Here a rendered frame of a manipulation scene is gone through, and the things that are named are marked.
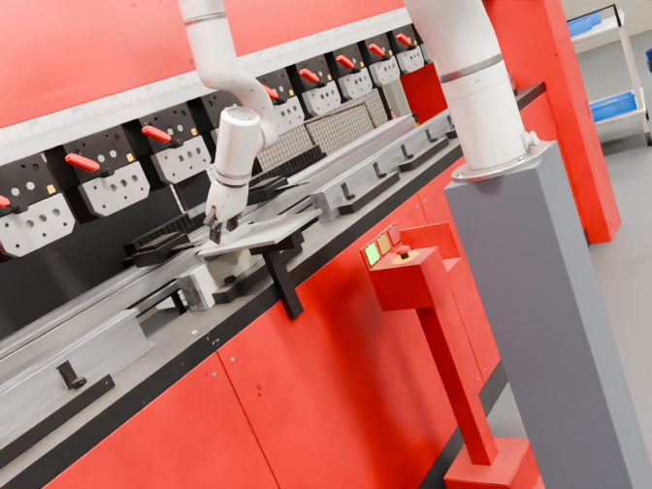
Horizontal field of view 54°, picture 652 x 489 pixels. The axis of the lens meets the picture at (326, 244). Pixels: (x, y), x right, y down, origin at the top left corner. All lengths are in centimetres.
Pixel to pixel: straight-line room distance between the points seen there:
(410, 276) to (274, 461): 54
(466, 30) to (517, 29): 219
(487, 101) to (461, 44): 11
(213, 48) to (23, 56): 37
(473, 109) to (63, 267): 124
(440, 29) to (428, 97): 244
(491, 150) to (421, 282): 49
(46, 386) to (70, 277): 68
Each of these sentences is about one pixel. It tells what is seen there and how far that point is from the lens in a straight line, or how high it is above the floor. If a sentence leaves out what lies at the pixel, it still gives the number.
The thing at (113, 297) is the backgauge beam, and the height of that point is 96.
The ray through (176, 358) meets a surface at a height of 87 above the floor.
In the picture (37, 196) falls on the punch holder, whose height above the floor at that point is 126.
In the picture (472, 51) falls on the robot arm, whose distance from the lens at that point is 121.
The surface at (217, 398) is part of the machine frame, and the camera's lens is 141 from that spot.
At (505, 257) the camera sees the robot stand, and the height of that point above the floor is 84.
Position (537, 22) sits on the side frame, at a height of 114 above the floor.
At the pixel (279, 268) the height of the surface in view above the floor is 90.
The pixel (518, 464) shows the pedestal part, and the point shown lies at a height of 12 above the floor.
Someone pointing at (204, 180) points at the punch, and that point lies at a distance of 163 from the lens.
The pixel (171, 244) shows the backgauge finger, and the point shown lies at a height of 102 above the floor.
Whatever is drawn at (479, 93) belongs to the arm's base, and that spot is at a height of 115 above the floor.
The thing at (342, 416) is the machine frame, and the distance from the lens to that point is 171.
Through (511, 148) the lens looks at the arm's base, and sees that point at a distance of 124.
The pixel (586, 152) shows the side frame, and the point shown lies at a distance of 343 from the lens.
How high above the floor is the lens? 127
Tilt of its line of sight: 14 degrees down
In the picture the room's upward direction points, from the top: 22 degrees counter-clockwise
